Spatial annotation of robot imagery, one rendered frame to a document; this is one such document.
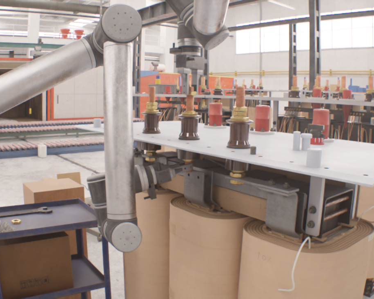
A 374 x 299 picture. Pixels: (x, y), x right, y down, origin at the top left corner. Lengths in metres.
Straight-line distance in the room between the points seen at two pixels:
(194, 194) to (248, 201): 0.23
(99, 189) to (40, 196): 1.13
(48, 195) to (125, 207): 1.30
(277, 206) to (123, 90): 0.63
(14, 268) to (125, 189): 0.92
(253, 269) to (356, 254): 0.36
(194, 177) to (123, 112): 0.43
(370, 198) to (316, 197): 1.65
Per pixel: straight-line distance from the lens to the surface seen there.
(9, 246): 1.93
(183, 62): 1.43
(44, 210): 2.20
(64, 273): 2.07
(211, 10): 1.07
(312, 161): 0.99
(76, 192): 2.57
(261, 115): 1.78
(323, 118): 1.59
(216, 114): 2.01
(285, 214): 1.23
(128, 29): 1.31
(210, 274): 1.55
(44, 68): 1.46
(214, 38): 1.27
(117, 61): 1.30
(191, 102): 1.48
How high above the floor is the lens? 1.54
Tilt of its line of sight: 7 degrees down
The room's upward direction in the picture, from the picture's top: 1 degrees clockwise
